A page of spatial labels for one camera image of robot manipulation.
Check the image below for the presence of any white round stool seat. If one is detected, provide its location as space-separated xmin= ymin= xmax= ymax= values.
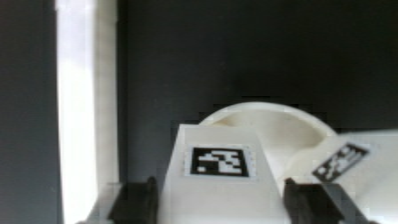
xmin=201 ymin=102 xmax=336 ymax=186

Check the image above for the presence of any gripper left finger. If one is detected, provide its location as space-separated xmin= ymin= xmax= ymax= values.
xmin=108 ymin=177 xmax=158 ymax=224

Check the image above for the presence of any white front fence bar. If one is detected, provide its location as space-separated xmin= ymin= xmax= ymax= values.
xmin=55 ymin=0 xmax=119 ymax=224

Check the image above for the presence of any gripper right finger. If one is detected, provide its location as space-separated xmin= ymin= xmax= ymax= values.
xmin=282 ymin=178 xmax=362 ymax=224

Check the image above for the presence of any white stool leg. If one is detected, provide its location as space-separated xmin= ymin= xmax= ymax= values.
xmin=282 ymin=131 xmax=398 ymax=224
xmin=158 ymin=125 xmax=290 ymax=224

